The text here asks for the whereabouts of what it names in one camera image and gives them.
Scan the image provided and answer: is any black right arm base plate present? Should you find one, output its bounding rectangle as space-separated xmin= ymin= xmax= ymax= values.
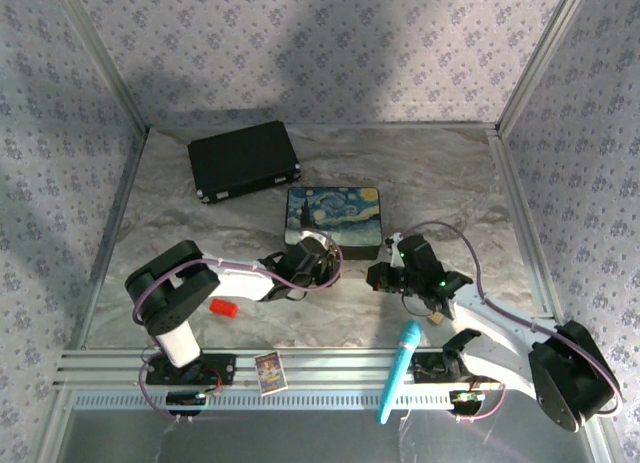
xmin=411 ymin=351 xmax=503 ymax=385

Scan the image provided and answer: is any aluminium table side rail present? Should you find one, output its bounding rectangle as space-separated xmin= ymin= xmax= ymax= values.
xmin=485 ymin=126 xmax=557 ymax=320
xmin=79 ymin=126 xmax=153 ymax=353

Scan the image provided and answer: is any slotted grey cable duct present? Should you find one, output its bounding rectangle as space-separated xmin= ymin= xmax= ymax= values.
xmin=73 ymin=389 xmax=457 ymax=415

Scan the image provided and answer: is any aluminium frame post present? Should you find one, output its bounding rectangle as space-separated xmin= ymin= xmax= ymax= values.
xmin=55 ymin=0 xmax=152 ymax=131
xmin=495 ymin=0 xmax=594 ymax=136

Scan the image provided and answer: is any small black electronics module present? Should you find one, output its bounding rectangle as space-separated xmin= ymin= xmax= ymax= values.
xmin=448 ymin=388 xmax=485 ymax=415
xmin=165 ymin=390 xmax=207 ymax=415

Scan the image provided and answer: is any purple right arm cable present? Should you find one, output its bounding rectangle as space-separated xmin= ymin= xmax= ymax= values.
xmin=397 ymin=219 xmax=624 ymax=423

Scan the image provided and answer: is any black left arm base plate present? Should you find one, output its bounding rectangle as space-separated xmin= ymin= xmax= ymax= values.
xmin=143 ymin=353 xmax=237 ymax=388

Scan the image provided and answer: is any small illustrated card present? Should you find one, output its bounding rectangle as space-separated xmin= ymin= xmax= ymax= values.
xmin=253 ymin=351 xmax=286 ymax=397

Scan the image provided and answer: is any starry night painted box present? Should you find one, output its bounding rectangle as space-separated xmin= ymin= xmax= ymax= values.
xmin=282 ymin=185 xmax=387 ymax=262

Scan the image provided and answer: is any black hard case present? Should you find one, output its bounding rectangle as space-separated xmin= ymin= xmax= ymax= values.
xmin=187 ymin=120 xmax=303 ymax=207

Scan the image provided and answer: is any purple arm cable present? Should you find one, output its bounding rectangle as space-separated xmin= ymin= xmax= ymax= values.
xmin=132 ymin=240 xmax=345 ymax=420
xmin=397 ymin=219 xmax=624 ymax=423

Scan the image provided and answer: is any brass padlock with steel shackle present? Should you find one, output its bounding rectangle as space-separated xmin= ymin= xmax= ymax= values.
xmin=423 ymin=298 xmax=448 ymax=327

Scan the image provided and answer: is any teal cylindrical tube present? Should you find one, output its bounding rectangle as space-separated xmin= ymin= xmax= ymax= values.
xmin=375 ymin=318 xmax=424 ymax=427

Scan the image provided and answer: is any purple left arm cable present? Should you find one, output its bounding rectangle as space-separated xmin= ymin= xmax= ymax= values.
xmin=132 ymin=240 xmax=345 ymax=420

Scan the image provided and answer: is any red plastic block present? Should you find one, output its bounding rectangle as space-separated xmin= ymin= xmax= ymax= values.
xmin=208 ymin=297 xmax=242 ymax=319

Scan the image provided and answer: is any aluminium table edge rail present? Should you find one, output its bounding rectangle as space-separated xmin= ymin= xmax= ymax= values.
xmin=53 ymin=348 xmax=567 ymax=387

